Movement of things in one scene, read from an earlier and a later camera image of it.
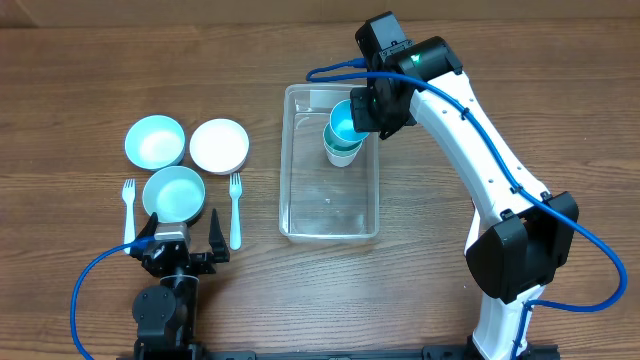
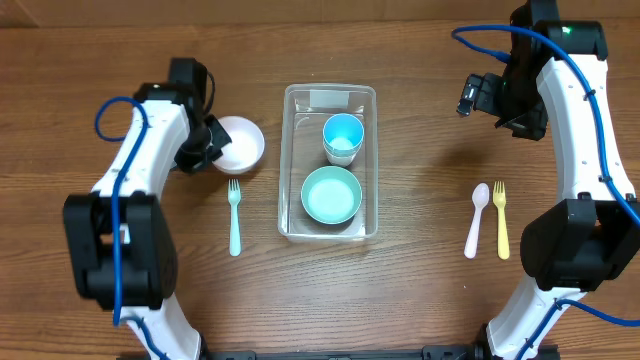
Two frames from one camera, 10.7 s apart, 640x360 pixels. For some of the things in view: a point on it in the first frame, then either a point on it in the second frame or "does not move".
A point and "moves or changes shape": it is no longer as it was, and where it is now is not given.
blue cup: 342,124 moves or changes shape
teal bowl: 175,194 -> 331,195
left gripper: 205,262 -> 219,137
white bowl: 219,146 moves or changes shape
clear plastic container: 319,201 does not move
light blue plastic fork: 235,191 does not move
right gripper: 367,121 -> 530,124
